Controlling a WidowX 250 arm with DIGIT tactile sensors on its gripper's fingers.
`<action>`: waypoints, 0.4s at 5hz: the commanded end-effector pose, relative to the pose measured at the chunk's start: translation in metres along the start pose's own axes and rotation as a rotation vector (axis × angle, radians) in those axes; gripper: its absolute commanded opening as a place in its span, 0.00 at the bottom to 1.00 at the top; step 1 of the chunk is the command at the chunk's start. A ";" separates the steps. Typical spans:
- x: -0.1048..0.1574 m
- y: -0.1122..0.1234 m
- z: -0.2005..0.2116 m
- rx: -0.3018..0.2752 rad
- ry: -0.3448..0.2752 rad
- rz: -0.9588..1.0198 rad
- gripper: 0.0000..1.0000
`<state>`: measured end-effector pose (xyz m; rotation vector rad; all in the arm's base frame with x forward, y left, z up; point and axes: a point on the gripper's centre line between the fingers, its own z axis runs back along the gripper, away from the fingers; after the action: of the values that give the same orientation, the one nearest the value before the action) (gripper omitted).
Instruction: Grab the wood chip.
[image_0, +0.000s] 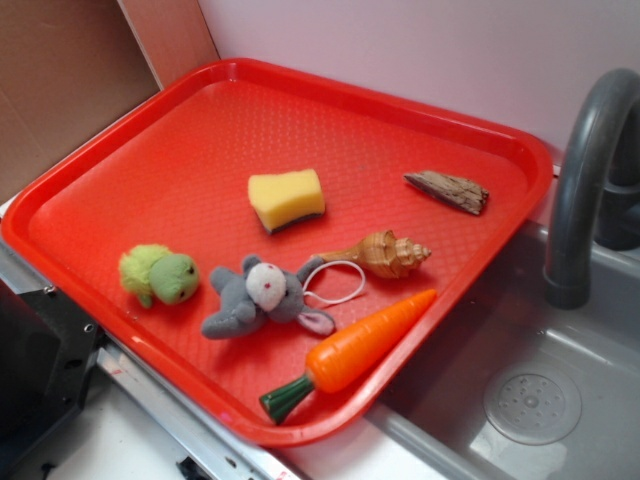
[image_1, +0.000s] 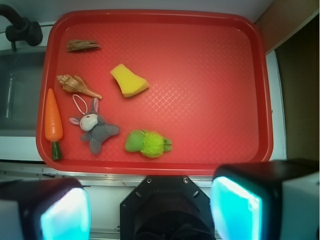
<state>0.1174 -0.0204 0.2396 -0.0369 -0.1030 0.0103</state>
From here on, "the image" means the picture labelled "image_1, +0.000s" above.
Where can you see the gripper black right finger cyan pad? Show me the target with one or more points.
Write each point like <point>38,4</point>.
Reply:
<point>274,200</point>

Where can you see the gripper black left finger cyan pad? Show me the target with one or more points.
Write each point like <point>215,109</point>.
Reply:
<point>54,209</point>

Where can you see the brown wood chip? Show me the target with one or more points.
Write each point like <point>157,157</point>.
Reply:
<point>77,45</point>

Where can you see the orange plastic carrot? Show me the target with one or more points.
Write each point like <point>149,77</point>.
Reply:
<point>53,128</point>

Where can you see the grey plush donkey toy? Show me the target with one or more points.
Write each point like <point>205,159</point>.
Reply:
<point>96,129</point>

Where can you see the green fuzzy plush toy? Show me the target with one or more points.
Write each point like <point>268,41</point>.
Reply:
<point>150,144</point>

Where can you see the brown conch seashell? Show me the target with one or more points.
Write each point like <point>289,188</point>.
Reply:
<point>75,84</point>

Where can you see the red plastic tray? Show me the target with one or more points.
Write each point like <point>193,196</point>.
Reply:
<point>208,90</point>

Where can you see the stainless steel sink basin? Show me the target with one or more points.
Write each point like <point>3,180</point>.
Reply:
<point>20,86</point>

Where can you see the yellow sponge piece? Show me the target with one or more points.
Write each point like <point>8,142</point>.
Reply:
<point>130,83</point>

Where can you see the black sink faucet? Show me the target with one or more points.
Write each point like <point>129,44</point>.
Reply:
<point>21,28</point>

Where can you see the black octagonal mount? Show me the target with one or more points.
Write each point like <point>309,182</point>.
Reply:
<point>166,208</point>

